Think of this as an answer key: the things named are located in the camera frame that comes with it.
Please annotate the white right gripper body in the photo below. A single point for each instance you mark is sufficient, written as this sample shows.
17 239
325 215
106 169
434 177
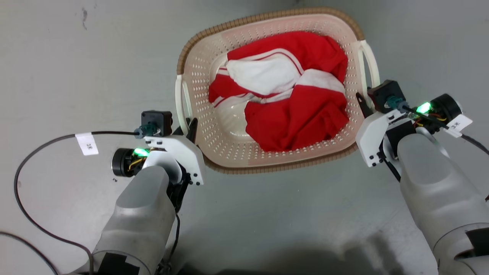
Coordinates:
372 137

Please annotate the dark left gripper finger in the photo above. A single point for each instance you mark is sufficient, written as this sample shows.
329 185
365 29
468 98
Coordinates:
192 130

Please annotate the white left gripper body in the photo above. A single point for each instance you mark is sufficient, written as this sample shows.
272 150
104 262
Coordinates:
185 152

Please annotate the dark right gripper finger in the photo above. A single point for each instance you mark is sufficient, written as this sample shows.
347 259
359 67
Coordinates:
363 105

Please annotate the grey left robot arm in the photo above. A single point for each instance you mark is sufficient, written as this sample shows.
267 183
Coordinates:
139 217

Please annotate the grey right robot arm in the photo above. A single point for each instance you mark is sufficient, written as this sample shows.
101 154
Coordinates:
439 191

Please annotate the beige plastic laundry basket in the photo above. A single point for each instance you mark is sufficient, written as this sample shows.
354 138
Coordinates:
225 141

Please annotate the red and white garment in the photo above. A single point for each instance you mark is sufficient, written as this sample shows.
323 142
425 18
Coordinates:
301 118

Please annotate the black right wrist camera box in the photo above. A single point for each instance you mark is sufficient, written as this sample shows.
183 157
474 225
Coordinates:
384 95

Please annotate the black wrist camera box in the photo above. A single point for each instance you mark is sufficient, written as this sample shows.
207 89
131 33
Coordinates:
157 121
384 95

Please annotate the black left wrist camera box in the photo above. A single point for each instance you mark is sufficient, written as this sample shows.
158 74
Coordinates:
157 121

